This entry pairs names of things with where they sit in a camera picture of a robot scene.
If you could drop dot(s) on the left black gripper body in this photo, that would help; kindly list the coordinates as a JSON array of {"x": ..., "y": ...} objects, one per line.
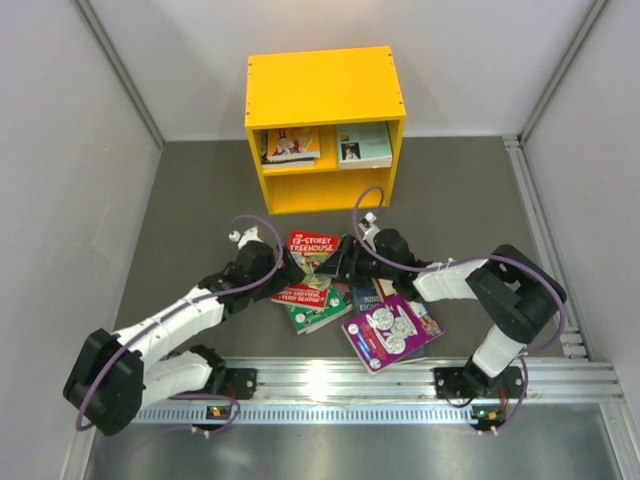
[{"x": 266, "y": 289}]

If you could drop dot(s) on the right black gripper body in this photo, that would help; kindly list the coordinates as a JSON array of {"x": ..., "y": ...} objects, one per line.
[{"x": 370, "y": 266}]

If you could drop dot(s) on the red 13-Storey Treehouse book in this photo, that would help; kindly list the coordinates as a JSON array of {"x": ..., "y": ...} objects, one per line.
[{"x": 309, "y": 250}]

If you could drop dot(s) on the Roald Dahl Charlie book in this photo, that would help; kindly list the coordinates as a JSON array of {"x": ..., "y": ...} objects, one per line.
[{"x": 289, "y": 144}]

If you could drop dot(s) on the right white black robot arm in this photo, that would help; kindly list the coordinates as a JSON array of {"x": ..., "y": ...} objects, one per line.
[{"x": 519, "y": 297}]

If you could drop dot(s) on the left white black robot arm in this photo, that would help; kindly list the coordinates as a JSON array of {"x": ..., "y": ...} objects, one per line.
[{"x": 115, "y": 375}]

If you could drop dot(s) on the dark blue Nineteen Eighty-Four book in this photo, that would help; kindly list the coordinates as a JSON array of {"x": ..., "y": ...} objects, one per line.
[{"x": 362, "y": 300}]

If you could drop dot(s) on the cream red-edged book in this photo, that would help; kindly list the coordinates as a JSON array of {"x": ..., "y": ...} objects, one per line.
[{"x": 384, "y": 288}]

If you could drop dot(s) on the green treehouse book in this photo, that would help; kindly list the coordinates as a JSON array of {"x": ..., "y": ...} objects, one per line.
[{"x": 306, "y": 320}]

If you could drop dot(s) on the purple 117-Storey Treehouse book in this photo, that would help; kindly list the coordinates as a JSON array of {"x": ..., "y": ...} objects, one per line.
[{"x": 392, "y": 332}]

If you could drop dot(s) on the black treehouse book in shelf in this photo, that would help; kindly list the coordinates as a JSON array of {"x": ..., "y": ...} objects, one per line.
[{"x": 288, "y": 163}]

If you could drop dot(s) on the yellow wooden shelf cabinet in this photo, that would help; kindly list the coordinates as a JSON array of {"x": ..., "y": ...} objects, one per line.
[{"x": 324, "y": 89}]

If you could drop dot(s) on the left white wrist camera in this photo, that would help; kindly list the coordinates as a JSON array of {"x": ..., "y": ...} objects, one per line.
[{"x": 243, "y": 238}]

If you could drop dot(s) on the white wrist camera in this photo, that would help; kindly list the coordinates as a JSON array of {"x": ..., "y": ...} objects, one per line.
[
  {"x": 368, "y": 229},
  {"x": 243, "y": 238}
]

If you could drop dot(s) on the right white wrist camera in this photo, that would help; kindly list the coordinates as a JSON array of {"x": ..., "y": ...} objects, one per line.
[{"x": 368, "y": 229}]

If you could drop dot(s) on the aluminium mounting rail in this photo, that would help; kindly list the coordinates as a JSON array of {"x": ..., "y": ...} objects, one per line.
[{"x": 345, "y": 380}]

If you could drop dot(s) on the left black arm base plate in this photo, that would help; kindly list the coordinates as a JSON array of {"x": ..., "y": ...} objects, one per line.
[{"x": 237, "y": 383}]

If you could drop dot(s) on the slotted cable duct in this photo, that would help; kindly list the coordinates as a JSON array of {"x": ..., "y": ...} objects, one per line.
[{"x": 314, "y": 414}]

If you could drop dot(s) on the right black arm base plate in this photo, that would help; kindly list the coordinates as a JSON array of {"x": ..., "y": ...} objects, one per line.
[{"x": 462, "y": 383}]

